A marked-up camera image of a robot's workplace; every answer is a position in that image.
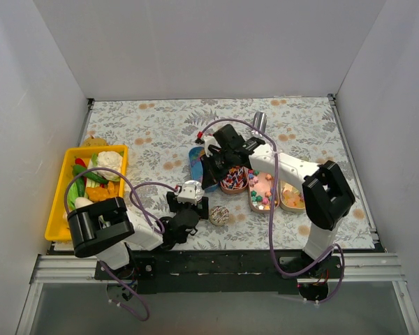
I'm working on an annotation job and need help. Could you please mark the white toy vegetable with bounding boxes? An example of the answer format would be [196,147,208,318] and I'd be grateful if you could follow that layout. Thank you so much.
[96,151,123,182]

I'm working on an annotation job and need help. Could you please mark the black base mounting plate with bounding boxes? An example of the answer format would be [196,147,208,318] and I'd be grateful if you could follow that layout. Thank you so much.
[94,251,346,295]

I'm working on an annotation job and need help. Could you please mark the pink lollipop tray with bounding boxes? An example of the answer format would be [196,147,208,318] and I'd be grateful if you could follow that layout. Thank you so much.
[219,166,248,195]

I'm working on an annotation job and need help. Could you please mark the aluminium frame rail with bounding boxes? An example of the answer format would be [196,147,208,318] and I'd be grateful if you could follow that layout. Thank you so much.
[16,253,419,334]

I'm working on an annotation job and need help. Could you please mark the yellow plastic bin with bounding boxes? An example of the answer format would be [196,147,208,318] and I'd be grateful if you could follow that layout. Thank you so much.
[45,144,128,241]

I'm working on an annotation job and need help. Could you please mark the blue candy tray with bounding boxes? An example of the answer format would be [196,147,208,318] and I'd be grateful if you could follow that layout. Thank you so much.
[189,147,205,182]

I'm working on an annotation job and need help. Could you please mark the red toy chili pepper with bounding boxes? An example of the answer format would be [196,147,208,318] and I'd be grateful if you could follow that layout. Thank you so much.
[75,158,86,168]

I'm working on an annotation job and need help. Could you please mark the floral patterned table mat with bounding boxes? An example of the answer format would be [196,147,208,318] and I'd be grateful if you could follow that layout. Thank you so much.
[86,97,360,250]

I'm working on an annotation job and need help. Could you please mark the beige gummy candy tray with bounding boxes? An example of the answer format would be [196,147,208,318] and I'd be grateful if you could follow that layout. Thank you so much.
[279,181,305,213]

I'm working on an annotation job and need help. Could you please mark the clear glass jar lid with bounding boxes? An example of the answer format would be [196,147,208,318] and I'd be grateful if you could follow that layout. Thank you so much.
[182,180,205,201]

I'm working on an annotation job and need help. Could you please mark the green toy vegetables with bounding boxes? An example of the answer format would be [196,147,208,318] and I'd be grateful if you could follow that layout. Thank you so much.
[64,164,109,211]

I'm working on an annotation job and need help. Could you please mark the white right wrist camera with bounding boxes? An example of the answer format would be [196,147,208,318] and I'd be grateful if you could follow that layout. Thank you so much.
[202,135,220,157]

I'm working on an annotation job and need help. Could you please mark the orange toy carrot slices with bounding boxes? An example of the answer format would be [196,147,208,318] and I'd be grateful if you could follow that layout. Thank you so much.
[85,181,119,202]

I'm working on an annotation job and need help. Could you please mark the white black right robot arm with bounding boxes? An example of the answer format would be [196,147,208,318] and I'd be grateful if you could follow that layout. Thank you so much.
[196,119,355,278]

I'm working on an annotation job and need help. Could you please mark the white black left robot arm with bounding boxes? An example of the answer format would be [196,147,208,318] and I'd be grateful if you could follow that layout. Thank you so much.
[67,192,209,279]

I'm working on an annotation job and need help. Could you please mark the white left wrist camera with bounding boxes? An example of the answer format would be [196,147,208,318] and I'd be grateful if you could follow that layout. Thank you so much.
[177,185,197,205]

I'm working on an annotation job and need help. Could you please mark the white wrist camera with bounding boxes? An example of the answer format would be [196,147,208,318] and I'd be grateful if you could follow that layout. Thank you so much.
[202,135,220,157]
[177,185,197,205]

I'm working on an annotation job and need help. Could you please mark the small donut decorated tin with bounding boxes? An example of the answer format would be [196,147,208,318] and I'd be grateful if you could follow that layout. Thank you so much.
[209,206,230,226]

